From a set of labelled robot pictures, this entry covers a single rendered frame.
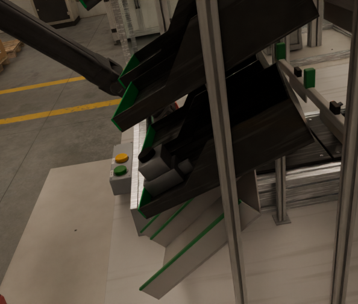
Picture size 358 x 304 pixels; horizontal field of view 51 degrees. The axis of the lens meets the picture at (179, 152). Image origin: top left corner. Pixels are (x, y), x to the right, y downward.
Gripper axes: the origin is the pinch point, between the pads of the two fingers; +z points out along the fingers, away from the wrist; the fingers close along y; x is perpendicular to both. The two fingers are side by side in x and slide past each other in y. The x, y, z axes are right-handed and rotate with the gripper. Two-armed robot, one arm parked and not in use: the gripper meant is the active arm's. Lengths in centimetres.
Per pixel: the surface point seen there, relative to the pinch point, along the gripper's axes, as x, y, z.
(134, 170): 20.8, 1.1, -2.1
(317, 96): -30, -42, -5
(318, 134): -23.1, 0.6, 33.0
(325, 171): -18.4, -15.8, 30.8
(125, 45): 11, 82, -17
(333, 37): -60, 115, 75
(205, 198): -2.9, -37.5, -2.3
